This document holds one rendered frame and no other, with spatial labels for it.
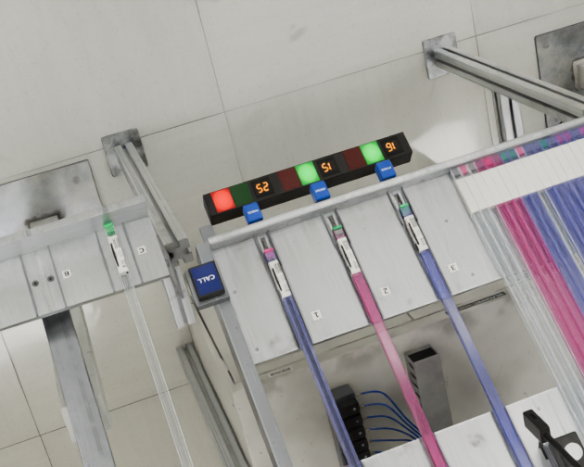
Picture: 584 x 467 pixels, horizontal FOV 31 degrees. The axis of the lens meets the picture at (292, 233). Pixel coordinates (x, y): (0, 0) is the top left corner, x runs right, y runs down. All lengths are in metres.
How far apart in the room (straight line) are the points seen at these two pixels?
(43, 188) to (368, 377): 0.82
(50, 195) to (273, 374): 0.70
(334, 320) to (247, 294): 0.13
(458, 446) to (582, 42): 1.31
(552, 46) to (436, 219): 0.99
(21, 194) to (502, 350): 1.03
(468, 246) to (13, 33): 1.05
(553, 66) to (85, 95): 1.08
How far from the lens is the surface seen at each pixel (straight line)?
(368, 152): 1.66
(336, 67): 2.32
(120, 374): 2.43
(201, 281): 1.50
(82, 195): 2.25
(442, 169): 1.63
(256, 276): 1.55
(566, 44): 2.54
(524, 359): 1.97
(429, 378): 1.85
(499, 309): 1.90
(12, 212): 2.26
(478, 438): 1.50
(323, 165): 1.65
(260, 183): 1.63
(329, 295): 1.54
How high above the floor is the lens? 2.16
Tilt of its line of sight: 65 degrees down
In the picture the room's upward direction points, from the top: 139 degrees clockwise
